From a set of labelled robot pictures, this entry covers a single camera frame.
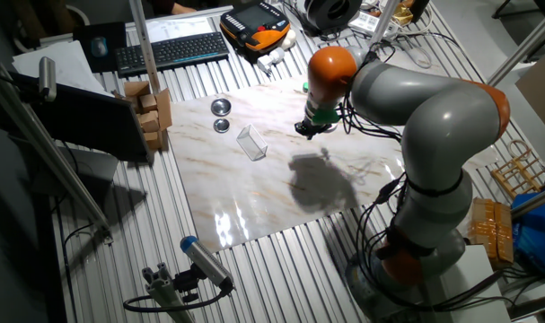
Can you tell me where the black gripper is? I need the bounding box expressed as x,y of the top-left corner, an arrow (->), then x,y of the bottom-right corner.
294,119 -> 335,141

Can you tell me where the large round steel dish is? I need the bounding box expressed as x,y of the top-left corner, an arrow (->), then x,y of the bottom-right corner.
210,98 -> 233,118

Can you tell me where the marble pattern table mat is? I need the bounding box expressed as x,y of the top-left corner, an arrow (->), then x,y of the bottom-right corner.
166,50 -> 500,254

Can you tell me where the cream egg-shaped object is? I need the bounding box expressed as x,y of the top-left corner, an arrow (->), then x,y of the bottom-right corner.
279,29 -> 298,50

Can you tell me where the black filament spool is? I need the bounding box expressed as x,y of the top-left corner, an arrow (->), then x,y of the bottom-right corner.
303,0 -> 363,31

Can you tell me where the orange black teach pendant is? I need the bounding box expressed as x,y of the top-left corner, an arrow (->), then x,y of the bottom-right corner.
219,0 -> 292,63

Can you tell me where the white power strip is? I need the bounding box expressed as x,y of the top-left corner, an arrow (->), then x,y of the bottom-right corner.
347,11 -> 399,40

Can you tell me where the open cardboard carton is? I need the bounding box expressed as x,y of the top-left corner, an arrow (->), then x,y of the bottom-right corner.
112,80 -> 173,132

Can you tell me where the gold foil box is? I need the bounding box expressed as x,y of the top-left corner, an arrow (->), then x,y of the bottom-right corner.
391,3 -> 415,26

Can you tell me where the small cardboard box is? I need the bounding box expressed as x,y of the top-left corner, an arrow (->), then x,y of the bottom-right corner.
139,93 -> 159,113
136,110 -> 160,134
142,130 -> 163,152

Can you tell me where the black computer keyboard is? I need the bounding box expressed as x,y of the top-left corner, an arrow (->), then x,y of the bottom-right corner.
114,31 -> 231,78

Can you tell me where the printed white paper sheet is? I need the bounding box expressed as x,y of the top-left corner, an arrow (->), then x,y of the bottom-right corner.
144,16 -> 215,44

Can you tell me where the brown taped cardboard parcel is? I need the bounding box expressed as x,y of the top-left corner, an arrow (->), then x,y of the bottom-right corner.
465,196 -> 515,270

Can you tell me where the black mouse pad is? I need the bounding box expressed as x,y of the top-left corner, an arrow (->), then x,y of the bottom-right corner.
73,21 -> 129,74

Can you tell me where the short aluminium profile stand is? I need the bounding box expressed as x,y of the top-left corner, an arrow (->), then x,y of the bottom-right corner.
141,262 -> 197,323

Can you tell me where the wooden slat rack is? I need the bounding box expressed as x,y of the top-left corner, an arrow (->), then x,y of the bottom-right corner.
490,139 -> 545,200

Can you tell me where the black monitor panel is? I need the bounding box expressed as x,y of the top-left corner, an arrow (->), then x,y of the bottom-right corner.
9,71 -> 152,163

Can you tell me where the grey monitor base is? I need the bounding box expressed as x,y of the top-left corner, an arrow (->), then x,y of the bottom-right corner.
58,145 -> 119,198

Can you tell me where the black computer mouse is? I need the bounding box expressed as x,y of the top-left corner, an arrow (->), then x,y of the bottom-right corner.
91,36 -> 110,58

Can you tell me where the white cabinet box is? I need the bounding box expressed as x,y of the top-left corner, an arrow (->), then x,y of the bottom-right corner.
433,244 -> 512,323

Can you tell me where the large cardboard sheet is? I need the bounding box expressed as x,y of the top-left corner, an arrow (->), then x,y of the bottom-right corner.
514,53 -> 545,144

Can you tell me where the white paper stack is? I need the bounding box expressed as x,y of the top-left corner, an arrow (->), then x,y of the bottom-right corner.
11,39 -> 114,98

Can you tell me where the long aluminium profile beam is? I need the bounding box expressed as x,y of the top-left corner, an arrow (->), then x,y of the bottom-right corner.
0,62 -> 115,246

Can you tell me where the blue plastic bag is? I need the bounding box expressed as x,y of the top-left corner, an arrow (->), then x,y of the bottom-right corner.
510,172 -> 545,275

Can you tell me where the white wire mesh basket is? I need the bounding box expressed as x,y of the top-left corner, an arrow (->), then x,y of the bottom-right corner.
235,124 -> 268,162

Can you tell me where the white power cable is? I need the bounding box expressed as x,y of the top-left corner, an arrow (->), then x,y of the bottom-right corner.
388,26 -> 435,69

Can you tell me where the aluminium profile post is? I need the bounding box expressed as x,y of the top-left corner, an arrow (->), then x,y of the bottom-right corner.
510,183 -> 545,221
128,0 -> 162,95
486,2 -> 545,87
369,0 -> 401,48

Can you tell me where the silver camera blue cap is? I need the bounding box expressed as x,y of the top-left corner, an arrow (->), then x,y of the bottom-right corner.
180,235 -> 235,291

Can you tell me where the black camera clamp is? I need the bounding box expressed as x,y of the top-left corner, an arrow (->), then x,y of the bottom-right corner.
172,264 -> 202,304

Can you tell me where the black camera cable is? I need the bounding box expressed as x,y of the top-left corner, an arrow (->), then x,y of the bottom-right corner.
122,286 -> 233,313

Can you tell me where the plain silver camera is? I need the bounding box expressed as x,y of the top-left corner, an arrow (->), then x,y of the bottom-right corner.
38,56 -> 57,102

